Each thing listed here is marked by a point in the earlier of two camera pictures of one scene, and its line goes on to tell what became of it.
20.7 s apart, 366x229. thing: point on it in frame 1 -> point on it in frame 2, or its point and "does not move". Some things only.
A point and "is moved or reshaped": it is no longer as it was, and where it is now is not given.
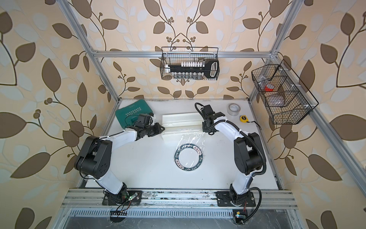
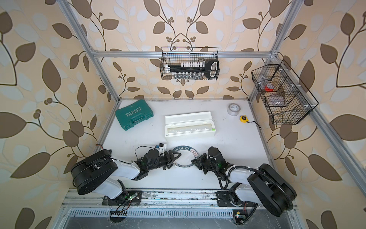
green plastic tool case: (128, 115) does not move
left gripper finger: (158, 126) -> (172, 156)
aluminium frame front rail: (93, 199) does not move
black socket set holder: (195, 69) does not move
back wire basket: (187, 63) does not move
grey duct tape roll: (233, 109) does not move
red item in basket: (269, 88) does not move
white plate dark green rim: (188, 157) is moved or reshaped
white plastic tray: (175, 125) does not move
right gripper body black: (206, 129) -> (212, 167)
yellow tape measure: (243, 119) does not move
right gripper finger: (218, 114) -> (200, 160)
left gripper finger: (159, 131) -> (170, 163)
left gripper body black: (149, 130) -> (161, 162)
